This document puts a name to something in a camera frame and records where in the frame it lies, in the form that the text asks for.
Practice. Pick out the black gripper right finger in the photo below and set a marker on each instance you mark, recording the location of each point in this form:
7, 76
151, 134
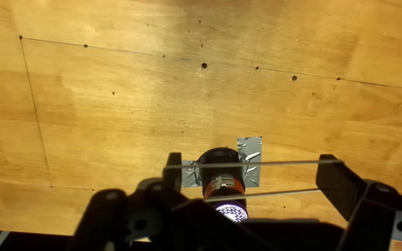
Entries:
369, 210

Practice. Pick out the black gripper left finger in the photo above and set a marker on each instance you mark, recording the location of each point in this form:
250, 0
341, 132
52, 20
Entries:
108, 218

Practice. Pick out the small grey duct tape piece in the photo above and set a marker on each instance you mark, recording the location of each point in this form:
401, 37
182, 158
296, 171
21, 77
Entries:
190, 176

